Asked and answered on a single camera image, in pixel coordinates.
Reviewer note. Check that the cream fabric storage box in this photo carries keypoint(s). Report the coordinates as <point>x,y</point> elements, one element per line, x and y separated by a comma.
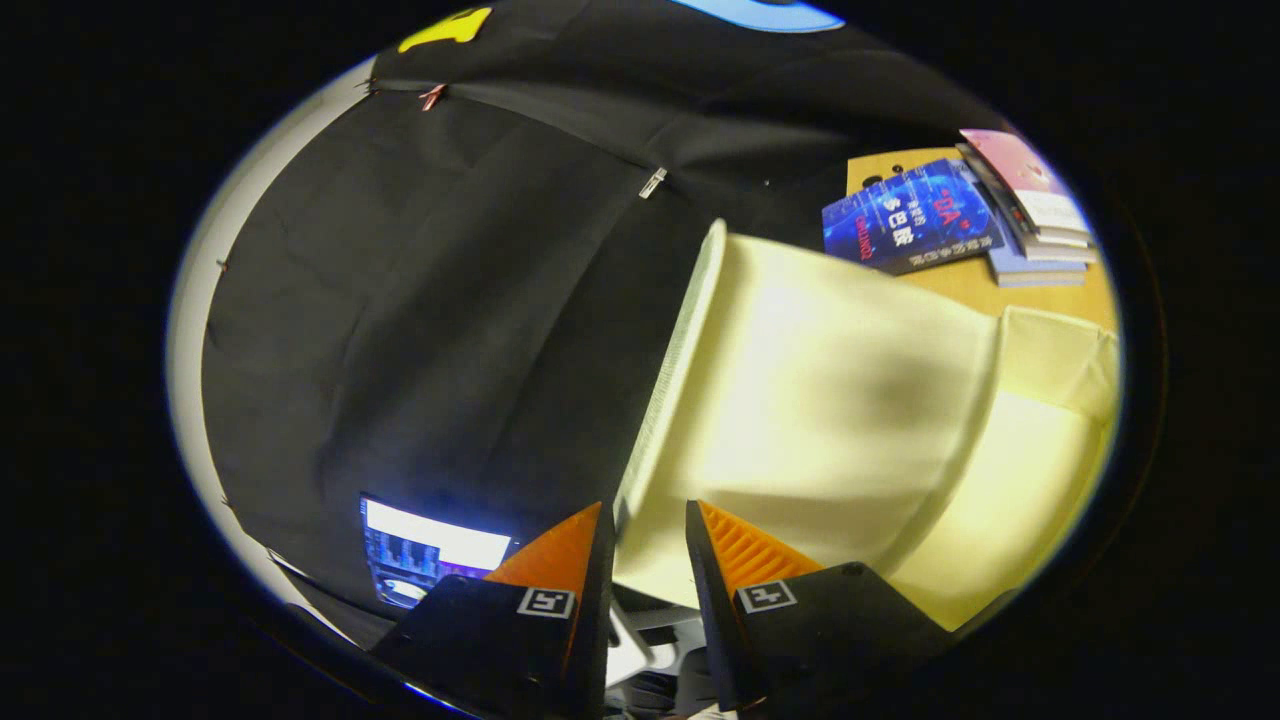
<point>820,400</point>

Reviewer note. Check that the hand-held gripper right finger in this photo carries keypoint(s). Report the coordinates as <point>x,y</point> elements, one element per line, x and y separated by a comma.
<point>715,620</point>

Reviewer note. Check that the lavender book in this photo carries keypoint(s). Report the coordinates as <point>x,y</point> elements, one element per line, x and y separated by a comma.
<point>1030,273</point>

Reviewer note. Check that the white book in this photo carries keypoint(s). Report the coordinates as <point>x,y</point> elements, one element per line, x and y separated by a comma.
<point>1060,250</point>

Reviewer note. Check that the dark blue cover book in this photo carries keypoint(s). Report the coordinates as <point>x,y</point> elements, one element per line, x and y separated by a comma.
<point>905,215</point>

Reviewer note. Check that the red clip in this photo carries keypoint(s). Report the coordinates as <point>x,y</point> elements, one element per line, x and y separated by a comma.
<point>432,96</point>

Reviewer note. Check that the black backdrop cloth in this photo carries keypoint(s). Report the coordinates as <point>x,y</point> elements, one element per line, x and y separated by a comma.
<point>450,300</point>

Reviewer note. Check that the silver clip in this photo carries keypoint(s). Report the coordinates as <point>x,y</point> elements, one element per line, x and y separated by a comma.
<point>652,183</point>

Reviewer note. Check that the lit computer monitor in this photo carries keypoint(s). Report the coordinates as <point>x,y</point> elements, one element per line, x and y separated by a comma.
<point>430,550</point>

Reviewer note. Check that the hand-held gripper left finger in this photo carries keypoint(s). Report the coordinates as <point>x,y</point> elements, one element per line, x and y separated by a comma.
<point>590,620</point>

